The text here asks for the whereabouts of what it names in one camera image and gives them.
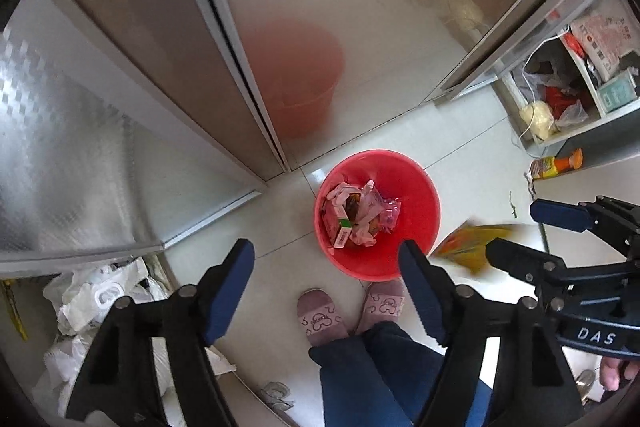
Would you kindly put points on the pink white printed bag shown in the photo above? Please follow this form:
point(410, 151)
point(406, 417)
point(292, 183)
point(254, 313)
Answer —
point(605, 37)

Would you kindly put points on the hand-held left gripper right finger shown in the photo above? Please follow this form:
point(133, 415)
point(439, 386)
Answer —
point(425, 292)

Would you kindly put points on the green white medicine box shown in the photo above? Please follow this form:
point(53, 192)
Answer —
point(339, 229)

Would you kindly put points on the person's right hand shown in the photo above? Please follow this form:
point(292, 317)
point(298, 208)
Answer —
point(612, 372)

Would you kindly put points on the pink slipper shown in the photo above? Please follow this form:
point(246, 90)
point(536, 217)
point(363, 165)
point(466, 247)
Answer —
point(320, 317)
point(382, 304)

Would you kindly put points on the orange capped bottle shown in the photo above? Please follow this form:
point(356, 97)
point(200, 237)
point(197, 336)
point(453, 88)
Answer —
point(557, 164)

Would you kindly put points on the red plastic bag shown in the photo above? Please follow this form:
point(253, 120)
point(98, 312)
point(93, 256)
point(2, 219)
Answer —
point(562, 102)

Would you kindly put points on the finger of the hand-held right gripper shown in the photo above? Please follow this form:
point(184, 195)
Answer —
point(560, 213)
point(515, 259)

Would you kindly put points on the yellow foil packet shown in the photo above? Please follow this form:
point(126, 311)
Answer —
point(465, 247)

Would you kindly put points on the teal box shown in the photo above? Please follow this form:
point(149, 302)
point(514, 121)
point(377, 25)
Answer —
point(617, 93)

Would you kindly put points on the white plastic bags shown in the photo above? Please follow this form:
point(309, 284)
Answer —
point(90, 297)

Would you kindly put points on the red plastic bin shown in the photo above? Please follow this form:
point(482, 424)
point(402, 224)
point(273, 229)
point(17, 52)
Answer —
point(415, 217)

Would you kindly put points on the open storage shelf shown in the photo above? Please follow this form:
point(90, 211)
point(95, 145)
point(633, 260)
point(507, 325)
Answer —
point(565, 32)

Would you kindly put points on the person's blue jeans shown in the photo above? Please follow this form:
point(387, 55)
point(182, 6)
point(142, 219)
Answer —
point(380, 377)

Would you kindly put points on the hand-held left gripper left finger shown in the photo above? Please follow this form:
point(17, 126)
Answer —
point(230, 292)

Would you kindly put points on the metal base cabinet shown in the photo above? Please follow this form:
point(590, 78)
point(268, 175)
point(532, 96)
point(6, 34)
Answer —
point(150, 57)

